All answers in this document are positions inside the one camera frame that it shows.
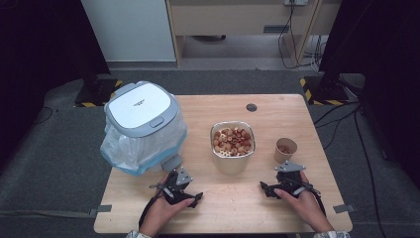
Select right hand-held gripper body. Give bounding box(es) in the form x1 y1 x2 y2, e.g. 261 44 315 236
274 160 313 198

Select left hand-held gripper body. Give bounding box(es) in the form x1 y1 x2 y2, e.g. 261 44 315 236
161 167 196 205

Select brown paper cup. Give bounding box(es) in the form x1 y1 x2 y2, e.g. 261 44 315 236
273 137 298 165

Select person's left hand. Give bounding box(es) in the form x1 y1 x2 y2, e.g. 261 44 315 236
140 175 196 237

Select person's right hand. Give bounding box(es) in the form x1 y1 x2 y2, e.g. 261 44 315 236
273 172 335 233

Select metal container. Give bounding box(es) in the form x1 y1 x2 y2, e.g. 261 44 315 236
209 120 257 176

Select pile of mixed food scraps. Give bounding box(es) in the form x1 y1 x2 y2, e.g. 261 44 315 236
213 126 254 157

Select clear plastic trash bag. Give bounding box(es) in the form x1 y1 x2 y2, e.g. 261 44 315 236
99 110 188 178

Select grey tape strip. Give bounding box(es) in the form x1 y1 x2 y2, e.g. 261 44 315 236
88 204 113 218
332 203 358 214

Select grey trash can white lid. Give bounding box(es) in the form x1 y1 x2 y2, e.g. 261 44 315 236
103 80 183 173

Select black stand base striped edge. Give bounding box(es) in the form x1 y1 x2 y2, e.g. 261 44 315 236
298 74 351 107
73 77 124 108

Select black curtain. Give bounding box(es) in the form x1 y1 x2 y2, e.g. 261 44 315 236
0 0 112 167
318 0 420 189

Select white cabinet panel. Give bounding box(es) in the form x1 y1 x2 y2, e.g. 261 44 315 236
80 0 176 62

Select white cabinet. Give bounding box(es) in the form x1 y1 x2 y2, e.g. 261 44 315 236
164 0 343 68

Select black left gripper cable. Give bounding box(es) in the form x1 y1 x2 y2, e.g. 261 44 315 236
138 181 167 230

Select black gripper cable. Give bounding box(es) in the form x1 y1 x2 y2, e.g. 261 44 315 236
305 182 328 217
138 181 167 230

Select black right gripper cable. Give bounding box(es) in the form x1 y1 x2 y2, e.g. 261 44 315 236
305 182 328 217

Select black floor cable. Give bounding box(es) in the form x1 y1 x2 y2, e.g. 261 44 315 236
312 100 388 238

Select black floor cables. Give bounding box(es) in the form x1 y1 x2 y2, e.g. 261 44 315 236
276 0 330 71

